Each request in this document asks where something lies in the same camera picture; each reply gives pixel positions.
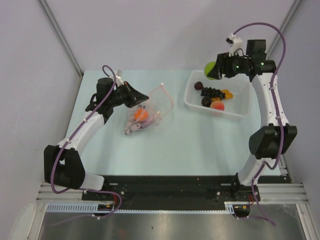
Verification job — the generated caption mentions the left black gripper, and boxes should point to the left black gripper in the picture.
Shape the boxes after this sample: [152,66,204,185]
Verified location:
[108,81,148,109]

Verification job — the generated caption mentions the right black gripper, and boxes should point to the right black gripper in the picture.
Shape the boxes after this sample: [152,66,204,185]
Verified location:
[207,51,250,81]

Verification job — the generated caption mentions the green toy apple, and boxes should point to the green toy apple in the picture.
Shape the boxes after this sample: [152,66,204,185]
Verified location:
[204,61,219,80]

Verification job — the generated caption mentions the orange toy tangerine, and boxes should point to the orange toy tangerine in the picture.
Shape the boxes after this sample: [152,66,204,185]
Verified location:
[133,108,149,121]

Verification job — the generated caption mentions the clear zip top bag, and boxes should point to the clear zip top bag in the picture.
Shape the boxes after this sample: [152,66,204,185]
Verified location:
[124,83,175,136]

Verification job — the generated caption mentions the grey toy fish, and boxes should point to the grey toy fish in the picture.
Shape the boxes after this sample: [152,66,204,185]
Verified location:
[124,122,141,135]

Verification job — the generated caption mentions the toy peach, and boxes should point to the toy peach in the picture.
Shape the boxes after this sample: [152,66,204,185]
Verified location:
[210,100,225,111]

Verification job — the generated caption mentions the purple toy eggplant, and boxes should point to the purple toy eggplant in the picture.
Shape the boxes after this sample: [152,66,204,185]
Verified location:
[140,111,162,129]

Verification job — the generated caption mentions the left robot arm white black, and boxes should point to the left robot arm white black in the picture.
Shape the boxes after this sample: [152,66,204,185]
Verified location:
[43,77,149,200]

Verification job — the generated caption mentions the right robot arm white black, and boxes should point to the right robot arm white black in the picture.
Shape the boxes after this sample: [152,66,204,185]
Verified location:
[204,34,298,201]

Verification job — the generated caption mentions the orange toy fruit segments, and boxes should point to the orange toy fruit segments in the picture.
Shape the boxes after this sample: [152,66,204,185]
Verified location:
[221,89,233,100]

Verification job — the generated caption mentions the dark toy grape bunch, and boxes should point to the dark toy grape bunch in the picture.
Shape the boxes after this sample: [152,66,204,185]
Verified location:
[200,87,226,100]

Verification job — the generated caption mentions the dark red toy plum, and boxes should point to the dark red toy plum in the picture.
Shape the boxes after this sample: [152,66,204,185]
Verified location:
[194,81,204,91]
[201,96,212,108]

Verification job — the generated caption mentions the white plastic basket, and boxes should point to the white plastic basket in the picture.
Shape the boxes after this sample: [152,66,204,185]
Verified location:
[184,70,252,120]

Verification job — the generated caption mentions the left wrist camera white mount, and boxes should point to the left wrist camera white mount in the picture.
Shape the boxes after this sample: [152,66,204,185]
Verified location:
[111,70,124,88]

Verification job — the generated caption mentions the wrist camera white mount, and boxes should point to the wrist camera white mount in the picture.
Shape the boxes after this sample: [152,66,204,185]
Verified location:
[226,33,243,57]
[111,70,124,88]

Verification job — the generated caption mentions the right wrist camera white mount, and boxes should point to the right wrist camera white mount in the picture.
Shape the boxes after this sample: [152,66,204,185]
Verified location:
[226,33,243,57]

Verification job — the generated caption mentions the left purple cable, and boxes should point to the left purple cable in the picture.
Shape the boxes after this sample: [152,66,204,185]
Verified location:
[50,64,123,227]

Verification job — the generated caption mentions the purple cable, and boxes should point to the purple cable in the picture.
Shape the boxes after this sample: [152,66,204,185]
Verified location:
[231,22,287,227]
[50,64,123,227]

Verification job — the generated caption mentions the right aluminium corner post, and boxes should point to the right aluminium corner post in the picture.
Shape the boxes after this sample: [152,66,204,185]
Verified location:
[261,0,304,60]

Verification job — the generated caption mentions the aluminium corner post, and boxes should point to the aluminium corner post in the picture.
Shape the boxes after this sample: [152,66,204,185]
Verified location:
[36,0,84,79]
[261,0,304,60]

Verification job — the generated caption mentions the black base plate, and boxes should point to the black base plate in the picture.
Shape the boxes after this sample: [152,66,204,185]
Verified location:
[81,175,289,211]

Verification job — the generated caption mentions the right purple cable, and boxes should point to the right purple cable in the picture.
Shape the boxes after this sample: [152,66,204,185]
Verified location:
[231,22,287,227]

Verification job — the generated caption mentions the left aluminium corner post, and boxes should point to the left aluminium corner post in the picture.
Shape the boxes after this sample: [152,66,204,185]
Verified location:
[36,0,84,79]

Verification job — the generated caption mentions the right aluminium side rail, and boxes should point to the right aluminium side rail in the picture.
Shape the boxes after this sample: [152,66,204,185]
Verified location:
[251,71,290,177]

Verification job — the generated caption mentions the white slotted cable duct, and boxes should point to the white slotted cable duct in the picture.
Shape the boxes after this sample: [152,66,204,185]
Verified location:
[47,201,251,215]

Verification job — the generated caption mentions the aluminium front rail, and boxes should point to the aluminium front rail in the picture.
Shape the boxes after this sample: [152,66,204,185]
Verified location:
[36,183,309,216]

